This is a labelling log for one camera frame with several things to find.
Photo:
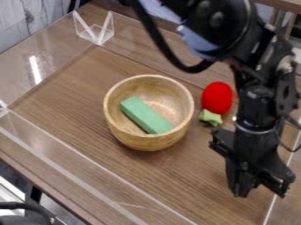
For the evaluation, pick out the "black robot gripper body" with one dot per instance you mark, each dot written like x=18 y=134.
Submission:
x=255 y=152

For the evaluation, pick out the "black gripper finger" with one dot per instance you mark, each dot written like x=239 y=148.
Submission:
x=234 y=177
x=251 y=182

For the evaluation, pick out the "red plush fruit green leaves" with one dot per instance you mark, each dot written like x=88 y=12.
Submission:
x=216 y=102

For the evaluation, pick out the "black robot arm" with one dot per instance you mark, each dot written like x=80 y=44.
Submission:
x=225 y=31

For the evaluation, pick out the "green rectangular block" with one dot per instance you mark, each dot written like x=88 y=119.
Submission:
x=145 y=117

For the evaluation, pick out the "wooden bowl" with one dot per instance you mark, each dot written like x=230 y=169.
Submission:
x=168 y=97

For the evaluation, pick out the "black table leg bracket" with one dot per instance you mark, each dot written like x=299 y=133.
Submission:
x=33 y=198

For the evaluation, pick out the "clear acrylic corner bracket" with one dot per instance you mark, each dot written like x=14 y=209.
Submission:
x=98 y=34

